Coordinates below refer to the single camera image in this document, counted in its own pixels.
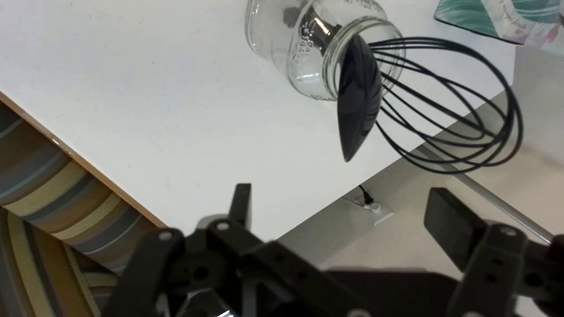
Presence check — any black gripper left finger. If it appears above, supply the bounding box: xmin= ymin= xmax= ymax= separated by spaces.
xmin=102 ymin=183 xmax=375 ymax=317

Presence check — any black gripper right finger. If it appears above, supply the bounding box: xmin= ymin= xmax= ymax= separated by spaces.
xmin=423 ymin=186 xmax=564 ymax=317

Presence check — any black ladle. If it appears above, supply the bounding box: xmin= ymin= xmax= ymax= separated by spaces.
xmin=336 ymin=35 xmax=382 ymax=162

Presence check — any clear glass jar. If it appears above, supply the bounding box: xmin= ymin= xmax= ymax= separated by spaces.
xmin=245 ymin=0 xmax=402 ymax=100

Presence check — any striped sofa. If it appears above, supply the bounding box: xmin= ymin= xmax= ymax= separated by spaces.
xmin=0 ymin=103 xmax=153 ymax=317

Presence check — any white table top board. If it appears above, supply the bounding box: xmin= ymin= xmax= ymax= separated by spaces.
xmin=0 ymin=0 xmax=518 ymax=243

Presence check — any teal patterned tissue box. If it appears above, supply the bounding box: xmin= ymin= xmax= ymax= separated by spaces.
xmin=433 ymin=0 xmax=564 ymax=47

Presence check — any wall outlet with plug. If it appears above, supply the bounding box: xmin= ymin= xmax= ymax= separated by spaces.
xmin=356 ymin=184 xmax=393 ymax=225

